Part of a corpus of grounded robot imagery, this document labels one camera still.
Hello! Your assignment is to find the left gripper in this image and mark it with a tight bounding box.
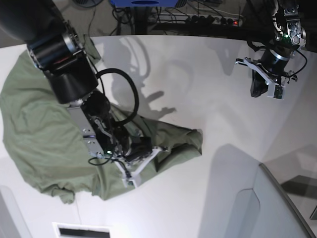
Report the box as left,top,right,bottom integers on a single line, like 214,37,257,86
235,48,298,97

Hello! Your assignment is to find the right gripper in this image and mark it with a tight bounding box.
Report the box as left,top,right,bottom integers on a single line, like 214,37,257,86
111,132,168,181

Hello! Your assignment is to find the green t-shirt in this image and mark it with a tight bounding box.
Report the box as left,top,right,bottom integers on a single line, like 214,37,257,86
0,34,204,204

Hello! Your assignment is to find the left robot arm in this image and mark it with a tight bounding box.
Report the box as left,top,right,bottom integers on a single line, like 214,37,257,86
235,0,308,100

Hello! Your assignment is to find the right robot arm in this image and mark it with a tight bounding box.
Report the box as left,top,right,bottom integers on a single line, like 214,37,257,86
0,0,165,186

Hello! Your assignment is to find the black power strip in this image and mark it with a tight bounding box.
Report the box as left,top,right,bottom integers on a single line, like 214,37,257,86
148,12,245,27

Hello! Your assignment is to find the blue box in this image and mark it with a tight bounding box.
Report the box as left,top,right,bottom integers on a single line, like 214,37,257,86
110,0,178,7

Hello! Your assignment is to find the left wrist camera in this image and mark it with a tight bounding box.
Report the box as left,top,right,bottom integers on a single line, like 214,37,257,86
267,83,285,100

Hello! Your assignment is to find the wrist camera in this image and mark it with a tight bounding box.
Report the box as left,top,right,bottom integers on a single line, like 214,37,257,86
267,83,285,100
122,175,142,188

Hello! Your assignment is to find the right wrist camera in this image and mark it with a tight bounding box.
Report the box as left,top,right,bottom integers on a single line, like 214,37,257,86
122,175,142,188

